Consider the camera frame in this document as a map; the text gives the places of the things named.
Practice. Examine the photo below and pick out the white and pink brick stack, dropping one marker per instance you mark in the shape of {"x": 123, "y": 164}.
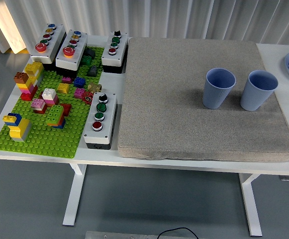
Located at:
{"x": 48, "y": 94}

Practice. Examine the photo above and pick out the blue ribbed cup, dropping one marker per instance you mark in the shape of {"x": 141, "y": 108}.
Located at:
{"x": 253, "y": 99}
{"x": 214, "y": 97}

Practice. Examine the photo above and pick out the green studded baseplate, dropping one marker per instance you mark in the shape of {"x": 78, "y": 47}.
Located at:
{"x": 47, "y": 142}

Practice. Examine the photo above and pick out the small magenta brick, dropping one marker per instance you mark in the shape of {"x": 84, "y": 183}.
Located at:
{"x": 66, "y": 80}

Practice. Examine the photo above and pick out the red valve handwheel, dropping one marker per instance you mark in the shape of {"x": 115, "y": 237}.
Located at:
{"x": 87, "y": 97}

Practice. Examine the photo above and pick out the blue yellow grey brick stack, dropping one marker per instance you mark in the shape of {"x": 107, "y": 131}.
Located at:
{"x": 20, "y": 129}

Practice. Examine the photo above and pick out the green-topped brick stack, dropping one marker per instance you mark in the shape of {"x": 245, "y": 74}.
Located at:
{"x": 54, "y": 114}

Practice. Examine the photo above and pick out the brass pipe fitting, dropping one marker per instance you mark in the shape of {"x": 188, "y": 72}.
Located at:
{"x": 94, "y": 87}

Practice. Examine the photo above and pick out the dark grey curved piece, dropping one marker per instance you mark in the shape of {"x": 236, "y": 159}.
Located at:
{"x": 90, "y": 52}

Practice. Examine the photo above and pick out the four-button control box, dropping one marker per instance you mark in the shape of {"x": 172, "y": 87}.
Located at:
{"x": 120, "y": 47}
{"x": 109, "y": 117}

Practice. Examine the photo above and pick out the dark green brick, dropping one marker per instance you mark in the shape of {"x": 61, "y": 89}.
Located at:
{"x": 86, "y": 61}

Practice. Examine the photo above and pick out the brown-topped brick tower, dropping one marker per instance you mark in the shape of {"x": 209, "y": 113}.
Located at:
{"x": 21, "y": 77}

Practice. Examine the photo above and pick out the white table leg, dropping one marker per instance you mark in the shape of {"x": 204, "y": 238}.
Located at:
{"x": 251, "y": 204}
{"x": 72, "y": 199}

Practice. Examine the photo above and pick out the five-button control box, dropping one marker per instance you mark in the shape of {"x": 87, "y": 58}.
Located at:
{"x": 57, "y": 39}
{"x": 80, "y": 44}

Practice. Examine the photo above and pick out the yellow and white brick tower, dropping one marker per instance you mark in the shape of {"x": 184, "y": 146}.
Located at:
{"x": 33, "y": 68}

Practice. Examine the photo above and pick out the white pleated curtain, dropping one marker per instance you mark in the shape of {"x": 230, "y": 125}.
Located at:
{"x": 233, "y": 17}

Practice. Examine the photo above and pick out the pink white red brick stack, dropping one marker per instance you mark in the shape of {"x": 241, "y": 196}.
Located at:
{"x": 37, "y": 103}

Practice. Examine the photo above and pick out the grey-brown foam mat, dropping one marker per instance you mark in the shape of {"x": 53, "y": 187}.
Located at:
{"x": 164, "y": 99}

